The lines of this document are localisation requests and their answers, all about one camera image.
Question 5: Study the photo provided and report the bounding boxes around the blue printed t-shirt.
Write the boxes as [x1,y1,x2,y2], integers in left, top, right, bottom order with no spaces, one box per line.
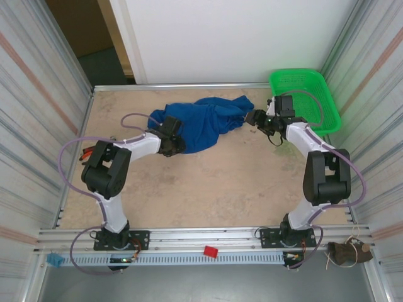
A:
[147,94,255,155]

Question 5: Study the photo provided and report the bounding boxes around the green plastic basket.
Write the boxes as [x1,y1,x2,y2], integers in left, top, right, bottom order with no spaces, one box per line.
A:
[268,68,343,138]

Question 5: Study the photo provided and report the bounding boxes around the brown cardboard box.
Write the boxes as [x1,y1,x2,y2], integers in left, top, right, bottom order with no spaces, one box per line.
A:
[45,0,115,59]

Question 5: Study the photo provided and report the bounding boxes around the thin black cable loop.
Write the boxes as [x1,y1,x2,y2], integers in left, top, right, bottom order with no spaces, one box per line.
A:
[263,127,284,147]

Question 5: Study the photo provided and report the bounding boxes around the thin aluminium table edge rail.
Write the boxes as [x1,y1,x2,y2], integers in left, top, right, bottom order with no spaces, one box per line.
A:
[93,82,271,92]

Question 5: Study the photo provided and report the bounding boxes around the orange-handled pliers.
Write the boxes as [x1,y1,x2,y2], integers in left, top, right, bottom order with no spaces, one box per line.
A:
[80,146,95,165]

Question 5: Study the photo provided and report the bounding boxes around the wide aluminium mounting rail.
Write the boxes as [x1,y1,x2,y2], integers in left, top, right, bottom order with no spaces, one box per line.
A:
[36,225,377,252]

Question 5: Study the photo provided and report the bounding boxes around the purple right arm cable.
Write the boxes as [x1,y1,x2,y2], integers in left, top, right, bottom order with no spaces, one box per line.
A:
[276,90,368,271]

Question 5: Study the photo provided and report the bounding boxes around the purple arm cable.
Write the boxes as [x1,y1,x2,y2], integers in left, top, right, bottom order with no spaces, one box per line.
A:
[276,90,368,271]
[57,113,163,277]

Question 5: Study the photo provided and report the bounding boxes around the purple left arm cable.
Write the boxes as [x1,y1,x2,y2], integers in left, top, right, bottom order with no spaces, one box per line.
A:
[57,113,163,277]

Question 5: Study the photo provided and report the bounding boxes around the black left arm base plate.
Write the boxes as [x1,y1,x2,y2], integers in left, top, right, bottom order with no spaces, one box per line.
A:
[93,230,150,252]

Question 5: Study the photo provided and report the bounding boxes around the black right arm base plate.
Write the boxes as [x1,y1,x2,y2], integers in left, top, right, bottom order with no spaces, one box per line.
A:
[258,226,317,249]

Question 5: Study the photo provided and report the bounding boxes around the slotted pale cable duct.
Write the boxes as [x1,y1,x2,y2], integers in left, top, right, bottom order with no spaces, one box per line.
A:
[59,252,286,267]

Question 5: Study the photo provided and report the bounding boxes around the brown cloth pouch with string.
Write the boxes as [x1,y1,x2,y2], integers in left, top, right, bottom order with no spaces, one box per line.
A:
[325,226,375,269]

